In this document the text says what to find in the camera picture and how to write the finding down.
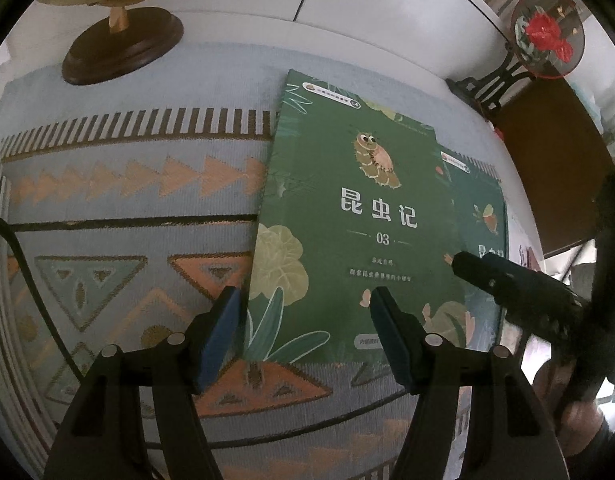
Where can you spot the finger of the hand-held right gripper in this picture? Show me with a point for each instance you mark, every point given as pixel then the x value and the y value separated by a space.
pixel 537 280
pixel 477 270

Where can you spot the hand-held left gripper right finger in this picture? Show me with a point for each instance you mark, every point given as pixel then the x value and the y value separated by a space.
pixel 390 335

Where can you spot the person's right hand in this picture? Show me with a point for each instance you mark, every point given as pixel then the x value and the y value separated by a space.
pixel 582 425

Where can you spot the green book with caterpillar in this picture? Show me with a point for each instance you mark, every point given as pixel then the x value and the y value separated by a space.
pixel 347 180

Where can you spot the round fan ornament on stand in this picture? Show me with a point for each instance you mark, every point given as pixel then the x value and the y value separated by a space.
pixel 547 30

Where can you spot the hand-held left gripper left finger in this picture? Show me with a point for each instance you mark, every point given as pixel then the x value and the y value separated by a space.
pixel 222 330

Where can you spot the green white patterned panel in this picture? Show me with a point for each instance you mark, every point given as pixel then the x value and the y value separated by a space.
pixel 612 115

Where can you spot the dark brown board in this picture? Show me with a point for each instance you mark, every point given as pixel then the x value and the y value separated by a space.
pixel 552 170

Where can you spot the green book with butterfly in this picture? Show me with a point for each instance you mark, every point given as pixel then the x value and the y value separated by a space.
pixel 487 190

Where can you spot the beige globe on wooden stand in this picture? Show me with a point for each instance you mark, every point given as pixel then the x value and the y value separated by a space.
pixel 122 55

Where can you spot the light blue patterned mat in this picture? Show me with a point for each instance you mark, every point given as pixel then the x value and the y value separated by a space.
pixel 137 240

